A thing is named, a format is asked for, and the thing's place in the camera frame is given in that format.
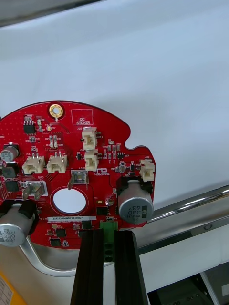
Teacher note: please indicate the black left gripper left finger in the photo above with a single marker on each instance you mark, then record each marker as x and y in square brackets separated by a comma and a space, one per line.
[91, 267]

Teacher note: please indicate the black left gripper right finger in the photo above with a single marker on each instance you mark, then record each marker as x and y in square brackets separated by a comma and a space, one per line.
[126, 269]

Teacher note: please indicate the round red circuit board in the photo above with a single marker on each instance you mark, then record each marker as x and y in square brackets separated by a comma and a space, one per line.
[71, 145]

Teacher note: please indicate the steel tray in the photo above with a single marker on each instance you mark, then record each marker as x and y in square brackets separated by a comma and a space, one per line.
[186, 207]

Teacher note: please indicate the yellow-orange plastic bin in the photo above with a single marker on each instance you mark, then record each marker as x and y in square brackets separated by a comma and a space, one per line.
[9, 293]

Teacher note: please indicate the white sheet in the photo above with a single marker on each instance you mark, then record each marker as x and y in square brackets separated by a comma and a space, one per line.
[143, 71]

